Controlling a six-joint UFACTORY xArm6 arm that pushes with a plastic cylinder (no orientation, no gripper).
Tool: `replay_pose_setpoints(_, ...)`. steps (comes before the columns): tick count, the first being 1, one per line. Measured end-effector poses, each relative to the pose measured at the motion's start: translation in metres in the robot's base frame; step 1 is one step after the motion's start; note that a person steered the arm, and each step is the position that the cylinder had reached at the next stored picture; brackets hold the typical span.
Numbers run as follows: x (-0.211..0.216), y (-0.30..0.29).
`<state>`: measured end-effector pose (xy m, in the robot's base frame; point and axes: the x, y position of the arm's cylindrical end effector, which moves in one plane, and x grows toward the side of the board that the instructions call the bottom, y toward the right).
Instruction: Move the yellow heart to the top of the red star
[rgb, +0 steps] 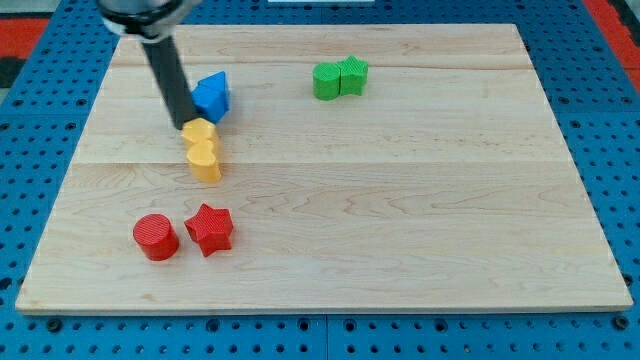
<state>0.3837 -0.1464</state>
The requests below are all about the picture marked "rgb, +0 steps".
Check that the green cylinder block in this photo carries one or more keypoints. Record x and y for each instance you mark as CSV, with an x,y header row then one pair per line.
x,y
326,81

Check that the green star block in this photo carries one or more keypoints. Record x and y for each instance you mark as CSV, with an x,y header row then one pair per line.
x,y
353,75

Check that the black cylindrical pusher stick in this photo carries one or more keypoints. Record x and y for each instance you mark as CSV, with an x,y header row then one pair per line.
x,y
170,77

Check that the yellow heart block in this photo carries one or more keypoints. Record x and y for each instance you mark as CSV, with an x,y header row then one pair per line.
x,y
203,161

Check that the wooden board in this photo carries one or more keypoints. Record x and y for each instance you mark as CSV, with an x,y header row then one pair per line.
x,y
446,187

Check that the blue cube block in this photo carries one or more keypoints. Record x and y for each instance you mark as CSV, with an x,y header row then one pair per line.
x,y
212,103

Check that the yellow hexagon block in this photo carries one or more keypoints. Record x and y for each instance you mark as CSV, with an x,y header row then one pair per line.
x,y
199,130

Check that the blue pentagon block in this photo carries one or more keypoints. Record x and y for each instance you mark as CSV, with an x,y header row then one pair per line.
x,y
216,81

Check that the red star block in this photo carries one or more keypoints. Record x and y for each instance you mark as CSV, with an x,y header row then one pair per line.
x,y
211,228

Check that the red cylinder block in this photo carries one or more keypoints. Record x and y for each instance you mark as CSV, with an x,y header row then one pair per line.
x,y
155,236

